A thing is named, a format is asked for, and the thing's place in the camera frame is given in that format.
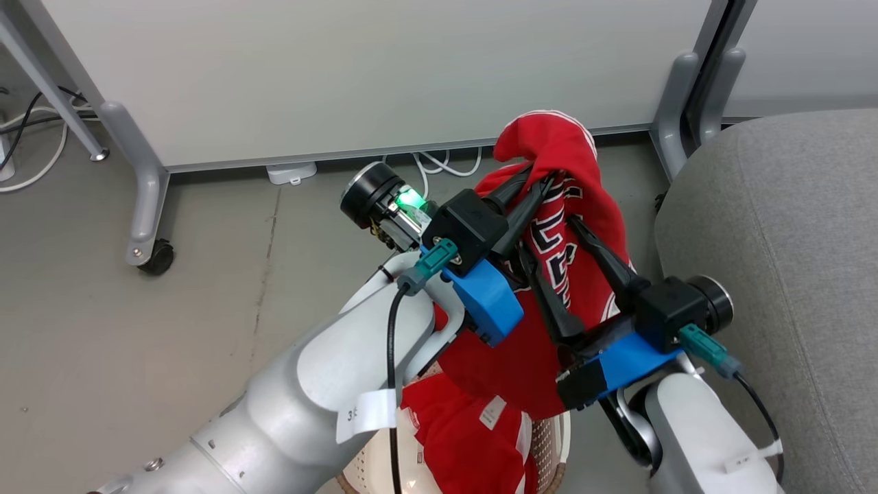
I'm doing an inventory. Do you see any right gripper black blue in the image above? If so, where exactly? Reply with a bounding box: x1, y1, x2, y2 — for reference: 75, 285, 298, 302
518, 215, 734, 412

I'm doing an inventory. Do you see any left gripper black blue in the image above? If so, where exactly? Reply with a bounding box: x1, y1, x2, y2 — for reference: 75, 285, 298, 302
341, 161, 558, 348

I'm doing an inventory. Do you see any red basketball jersey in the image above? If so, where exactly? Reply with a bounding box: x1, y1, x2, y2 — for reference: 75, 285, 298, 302
400, 110, 635, 494

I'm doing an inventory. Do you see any cream perforated laundry basket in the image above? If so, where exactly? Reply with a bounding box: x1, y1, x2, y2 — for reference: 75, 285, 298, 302
335, 360, 571, 494

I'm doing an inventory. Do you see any wide white partition panel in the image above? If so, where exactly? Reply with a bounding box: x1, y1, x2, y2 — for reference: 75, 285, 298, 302
14, 0, 729, 172

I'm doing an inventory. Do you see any narrow white partition panel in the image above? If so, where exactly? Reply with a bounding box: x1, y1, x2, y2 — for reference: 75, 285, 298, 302
720, 0, 878, 121

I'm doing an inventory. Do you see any black caster wheel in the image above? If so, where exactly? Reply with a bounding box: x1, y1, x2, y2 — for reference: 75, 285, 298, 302
137, 238, 175, 277

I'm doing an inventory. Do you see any grey partition foot with caster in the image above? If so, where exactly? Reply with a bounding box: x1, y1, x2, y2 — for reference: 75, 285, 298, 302
99, 102, 171, 267

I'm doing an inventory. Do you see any grey metal table leg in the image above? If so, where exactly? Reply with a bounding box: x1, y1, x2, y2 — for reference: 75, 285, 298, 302
0, 7, 110, 163

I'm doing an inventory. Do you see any white looped floor cable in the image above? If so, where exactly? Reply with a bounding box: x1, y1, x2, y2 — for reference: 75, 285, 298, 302
381, 146, 483, 200

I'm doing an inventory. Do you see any right arm cable teal plug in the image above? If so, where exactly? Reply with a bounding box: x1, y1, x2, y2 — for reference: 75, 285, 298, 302
679, 324, 786, 484

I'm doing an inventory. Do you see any arm cable teal plug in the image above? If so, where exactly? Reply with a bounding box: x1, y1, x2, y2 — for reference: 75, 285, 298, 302
679, 324, 786, 484
386, 238, 460, 494

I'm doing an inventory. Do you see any left arm cable teal plug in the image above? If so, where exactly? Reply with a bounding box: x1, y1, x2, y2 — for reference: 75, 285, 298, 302
386, 238, 460, 494

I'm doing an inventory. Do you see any white paper cable tag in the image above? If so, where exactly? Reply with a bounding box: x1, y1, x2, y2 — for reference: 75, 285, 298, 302
335, 388, 399, 444
724, 439, 783, 475

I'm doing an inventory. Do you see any long white floor cable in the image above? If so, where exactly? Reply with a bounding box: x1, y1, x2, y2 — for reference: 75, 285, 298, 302
0, 103, 95, 193

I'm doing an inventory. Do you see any thin black floor cable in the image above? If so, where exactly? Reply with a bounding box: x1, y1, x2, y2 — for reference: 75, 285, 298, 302
0, 86, 97, 172

